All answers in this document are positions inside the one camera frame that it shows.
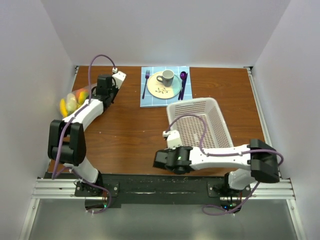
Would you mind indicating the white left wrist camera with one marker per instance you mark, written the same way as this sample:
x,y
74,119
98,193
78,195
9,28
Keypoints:
x,y
119,77

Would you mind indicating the white perforated plastic basket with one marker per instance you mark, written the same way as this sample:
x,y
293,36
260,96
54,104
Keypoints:
x,y
197,116

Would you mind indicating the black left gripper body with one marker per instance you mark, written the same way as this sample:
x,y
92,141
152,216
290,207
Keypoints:
x,y
113,92

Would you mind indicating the purple plastic spoon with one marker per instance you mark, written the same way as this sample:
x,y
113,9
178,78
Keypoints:
x,y
183,75

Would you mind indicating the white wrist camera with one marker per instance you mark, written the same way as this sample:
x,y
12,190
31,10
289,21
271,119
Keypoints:
x,y
119,77
173,139

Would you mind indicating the cream and teal plate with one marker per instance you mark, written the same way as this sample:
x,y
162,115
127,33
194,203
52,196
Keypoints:
x,y
160,91

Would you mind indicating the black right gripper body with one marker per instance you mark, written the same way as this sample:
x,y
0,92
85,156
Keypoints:
x,y
167,150

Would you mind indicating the aluminium frame rail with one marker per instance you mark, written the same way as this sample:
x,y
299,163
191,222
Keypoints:
x,y
65,189

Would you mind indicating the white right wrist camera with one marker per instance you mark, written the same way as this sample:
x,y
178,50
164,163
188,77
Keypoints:
x,y
173,139

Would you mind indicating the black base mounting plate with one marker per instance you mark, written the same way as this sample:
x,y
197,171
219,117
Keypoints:
x,y
158,190

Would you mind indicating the purple plastic knife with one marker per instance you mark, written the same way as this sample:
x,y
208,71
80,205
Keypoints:
x,y
183,83

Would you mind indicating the yellow felt fake food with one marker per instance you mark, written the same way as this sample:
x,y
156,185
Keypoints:
x,y
62,108

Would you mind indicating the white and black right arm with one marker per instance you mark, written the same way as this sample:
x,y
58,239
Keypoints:
x,y
255,162

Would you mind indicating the clear zip top bag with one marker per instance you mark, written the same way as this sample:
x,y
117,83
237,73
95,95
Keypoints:
x,y
73,95

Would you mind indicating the purple plastic fork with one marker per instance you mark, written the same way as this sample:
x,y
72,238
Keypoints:
x,y
147,75

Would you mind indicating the grey ceramic mug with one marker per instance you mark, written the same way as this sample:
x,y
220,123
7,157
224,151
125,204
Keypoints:
x,y
166,78

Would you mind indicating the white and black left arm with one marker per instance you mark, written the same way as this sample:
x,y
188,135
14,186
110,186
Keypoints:
x,y
66,142

